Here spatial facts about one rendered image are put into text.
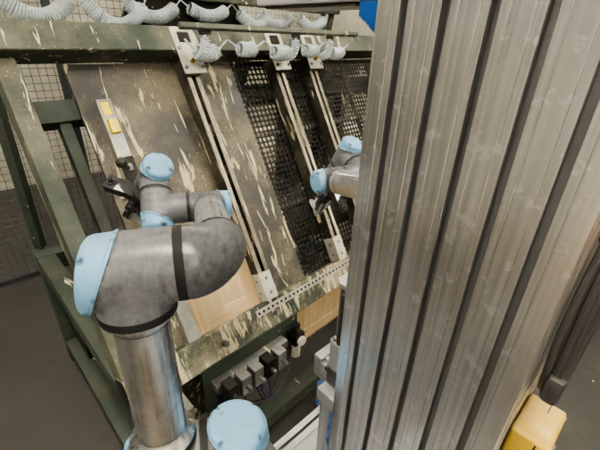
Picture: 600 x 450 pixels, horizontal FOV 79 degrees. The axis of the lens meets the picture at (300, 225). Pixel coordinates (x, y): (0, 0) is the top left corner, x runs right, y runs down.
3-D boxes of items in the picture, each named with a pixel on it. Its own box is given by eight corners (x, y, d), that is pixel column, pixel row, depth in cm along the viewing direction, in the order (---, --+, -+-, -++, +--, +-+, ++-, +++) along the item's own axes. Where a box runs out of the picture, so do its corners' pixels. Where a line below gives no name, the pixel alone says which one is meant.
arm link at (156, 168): (143, 179, 86) (141, 147, 88) (135, 198, 94) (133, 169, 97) (177, 181, 90) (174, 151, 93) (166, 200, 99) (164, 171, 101)
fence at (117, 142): (185, 343, 140) (189, 344, 137) (93, 104, 133) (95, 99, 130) (196, 337, 143) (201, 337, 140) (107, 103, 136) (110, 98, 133)
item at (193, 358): (126, 408, 130) (134, 416, 121) (113, 378, 129) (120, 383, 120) (428, 223, 270) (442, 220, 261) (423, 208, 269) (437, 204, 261)
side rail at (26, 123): (114, 377, 129) (121, 382, 120) (-9, 74, 121) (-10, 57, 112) (131, 368, 133) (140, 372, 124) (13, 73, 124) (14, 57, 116)
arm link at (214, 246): (261, 228, 52) (228, 179, 97) (179, 237, 49) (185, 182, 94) (264, 302, 55) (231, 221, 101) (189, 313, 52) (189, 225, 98)
